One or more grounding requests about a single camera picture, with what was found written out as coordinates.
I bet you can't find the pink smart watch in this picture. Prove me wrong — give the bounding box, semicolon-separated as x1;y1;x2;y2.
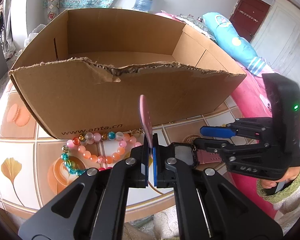
139;95;222;167

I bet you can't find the multicolour bead bracelet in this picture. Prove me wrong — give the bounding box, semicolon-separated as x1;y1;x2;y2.
60;128;145;177

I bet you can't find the pink orange bead bracelet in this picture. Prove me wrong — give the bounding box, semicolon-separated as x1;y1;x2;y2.
77;134;143;165

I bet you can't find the right hand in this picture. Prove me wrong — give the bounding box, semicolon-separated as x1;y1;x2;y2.
261;166;300;189

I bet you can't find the light blue pillow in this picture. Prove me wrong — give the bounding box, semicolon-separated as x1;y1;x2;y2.
202;12;274;77

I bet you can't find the dark red door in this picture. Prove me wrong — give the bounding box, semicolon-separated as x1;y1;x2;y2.
230;0;270;42

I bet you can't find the brown cardboard box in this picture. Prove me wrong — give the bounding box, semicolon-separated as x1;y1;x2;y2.
9;8;246;139

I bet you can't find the white plastic bag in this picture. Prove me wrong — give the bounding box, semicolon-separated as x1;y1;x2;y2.
24;24;46;48

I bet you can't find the rolled patterned mat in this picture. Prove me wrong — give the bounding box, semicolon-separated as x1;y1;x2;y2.
47;0;60;23

